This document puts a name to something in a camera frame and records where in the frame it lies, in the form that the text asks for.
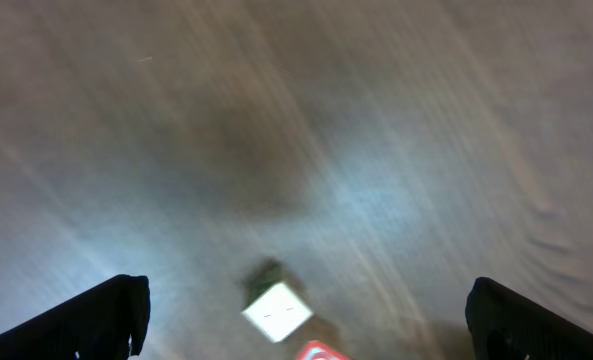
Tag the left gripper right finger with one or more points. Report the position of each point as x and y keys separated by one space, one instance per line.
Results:
x=505 y=325

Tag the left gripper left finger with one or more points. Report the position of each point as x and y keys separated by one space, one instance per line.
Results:
x=107 y=322

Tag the white letter I block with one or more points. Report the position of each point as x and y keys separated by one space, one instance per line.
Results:
x=273 y=301

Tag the red letter U block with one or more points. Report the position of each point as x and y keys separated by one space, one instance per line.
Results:
x=316 y=350

